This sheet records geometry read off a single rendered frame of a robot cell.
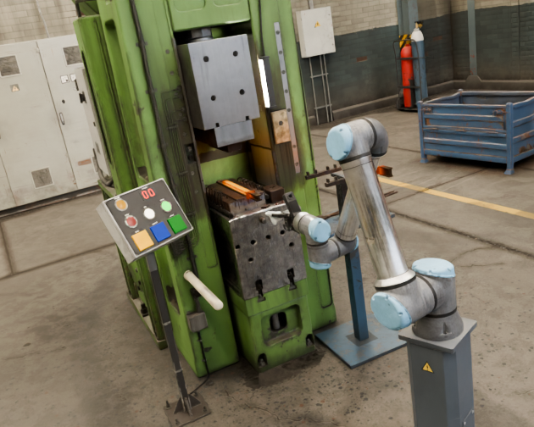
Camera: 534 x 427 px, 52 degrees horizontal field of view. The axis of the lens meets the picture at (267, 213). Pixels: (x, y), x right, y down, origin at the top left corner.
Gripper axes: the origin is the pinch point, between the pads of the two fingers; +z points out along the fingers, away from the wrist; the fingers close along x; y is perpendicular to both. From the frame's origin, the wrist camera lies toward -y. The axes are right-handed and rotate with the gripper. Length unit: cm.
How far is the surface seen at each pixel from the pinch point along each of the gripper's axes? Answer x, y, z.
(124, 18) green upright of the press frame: -40, -92, 47
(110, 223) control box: -72, -11, 14
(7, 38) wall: -67, -120, 627
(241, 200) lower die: -4.9, 2.1, 33.0
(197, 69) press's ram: -15, -65, 33
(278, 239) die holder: 8.8, 26.2, 26.9
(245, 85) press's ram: 7, -53, 33
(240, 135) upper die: 0.3, -30.0, 32.9
